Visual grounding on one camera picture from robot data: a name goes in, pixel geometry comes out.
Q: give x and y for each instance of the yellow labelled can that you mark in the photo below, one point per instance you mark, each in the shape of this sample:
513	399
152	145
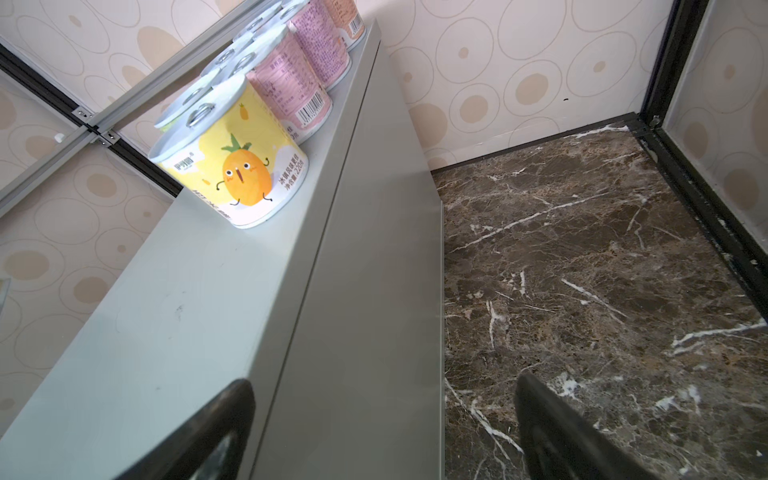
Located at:
232	152

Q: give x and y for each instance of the pink orange labelled can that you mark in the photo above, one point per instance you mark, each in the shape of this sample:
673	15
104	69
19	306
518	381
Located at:
259	21

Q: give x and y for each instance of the black corner frame post left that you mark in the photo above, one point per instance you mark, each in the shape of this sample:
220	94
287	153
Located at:
44	90

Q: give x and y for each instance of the grey metal cabinet box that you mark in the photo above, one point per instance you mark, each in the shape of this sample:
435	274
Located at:
129	312

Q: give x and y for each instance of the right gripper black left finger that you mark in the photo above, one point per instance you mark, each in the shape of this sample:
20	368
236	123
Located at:
209	445

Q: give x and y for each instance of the silver aluminium crossbar back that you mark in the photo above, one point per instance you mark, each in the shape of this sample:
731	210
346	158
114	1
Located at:
188	61

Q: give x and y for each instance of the silver aluminium bar left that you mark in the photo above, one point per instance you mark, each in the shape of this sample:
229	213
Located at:
19	188

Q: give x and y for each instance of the purple pink labelled can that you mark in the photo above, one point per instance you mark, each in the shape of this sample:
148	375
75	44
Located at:
276	66

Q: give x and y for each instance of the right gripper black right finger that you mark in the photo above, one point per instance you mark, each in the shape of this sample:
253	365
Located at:
558	443

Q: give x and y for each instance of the white red labelled can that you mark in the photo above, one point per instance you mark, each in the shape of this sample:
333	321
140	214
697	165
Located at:
313	27

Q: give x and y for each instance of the lime green labelled can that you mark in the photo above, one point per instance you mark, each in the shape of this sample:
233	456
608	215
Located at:
193	93

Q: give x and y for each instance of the orange tomato labelled can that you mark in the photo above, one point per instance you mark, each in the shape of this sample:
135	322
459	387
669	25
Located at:
347	20

